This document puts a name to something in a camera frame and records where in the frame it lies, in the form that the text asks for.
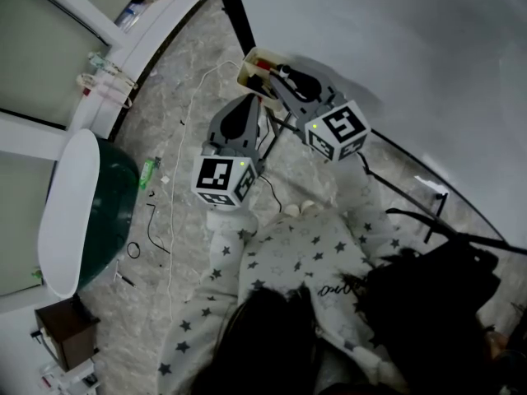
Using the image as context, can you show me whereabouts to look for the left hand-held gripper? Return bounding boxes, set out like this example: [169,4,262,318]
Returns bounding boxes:
[191,94,265,213]

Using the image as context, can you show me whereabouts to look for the black table frame bar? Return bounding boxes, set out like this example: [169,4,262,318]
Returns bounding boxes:
[357,151,527,258]

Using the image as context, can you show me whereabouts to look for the clear plastic bag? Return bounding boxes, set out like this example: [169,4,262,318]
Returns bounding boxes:
[114,0,146,33]

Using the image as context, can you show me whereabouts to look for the white storage rack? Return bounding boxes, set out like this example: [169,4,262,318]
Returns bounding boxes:
[39,358,100,395]

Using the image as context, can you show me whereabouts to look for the thin black cable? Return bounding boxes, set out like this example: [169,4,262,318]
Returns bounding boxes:
[146,202,172,257]

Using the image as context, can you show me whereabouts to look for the black silver pen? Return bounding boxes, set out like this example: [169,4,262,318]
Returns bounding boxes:
[115,270,138,290]

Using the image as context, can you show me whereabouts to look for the black table leg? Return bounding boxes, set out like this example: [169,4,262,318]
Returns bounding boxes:
[220,0,258,56]

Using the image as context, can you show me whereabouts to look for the black bag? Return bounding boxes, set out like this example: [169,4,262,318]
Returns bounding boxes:
[360,240,502,372]

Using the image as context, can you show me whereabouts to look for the dark green white-rimmed tub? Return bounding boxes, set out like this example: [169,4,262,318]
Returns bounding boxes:
[37,128,141,299]

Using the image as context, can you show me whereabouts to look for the green packet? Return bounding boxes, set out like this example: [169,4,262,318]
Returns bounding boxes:
[138,156,162,192]

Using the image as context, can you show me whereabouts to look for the person's right forearm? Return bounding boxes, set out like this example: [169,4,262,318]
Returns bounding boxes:
[329,154,403,263]

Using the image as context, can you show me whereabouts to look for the clear plastic bottle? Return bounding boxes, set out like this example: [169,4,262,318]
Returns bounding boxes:
[87,51,113,72]

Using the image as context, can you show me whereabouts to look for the person's left forearm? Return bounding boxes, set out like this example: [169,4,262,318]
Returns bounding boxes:
[205,208,259,290]

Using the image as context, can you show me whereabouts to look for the cream pen holder box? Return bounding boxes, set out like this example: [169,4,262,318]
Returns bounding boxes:
[236,47,290,109]

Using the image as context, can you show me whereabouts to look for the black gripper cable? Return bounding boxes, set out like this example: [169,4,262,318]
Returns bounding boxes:
[255,105,286,214]

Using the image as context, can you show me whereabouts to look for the star-patterned pyjamas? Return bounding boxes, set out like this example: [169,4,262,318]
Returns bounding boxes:
[157,206,413,395]

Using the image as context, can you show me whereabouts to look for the white pink rope bundle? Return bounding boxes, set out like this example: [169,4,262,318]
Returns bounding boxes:
[75,71,139,109]

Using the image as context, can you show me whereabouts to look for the brown wooden cabinet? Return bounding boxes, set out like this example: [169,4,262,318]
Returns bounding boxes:
[34,295,101,373]

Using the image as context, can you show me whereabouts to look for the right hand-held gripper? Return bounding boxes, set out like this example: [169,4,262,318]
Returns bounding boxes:
[269,64,371,164]

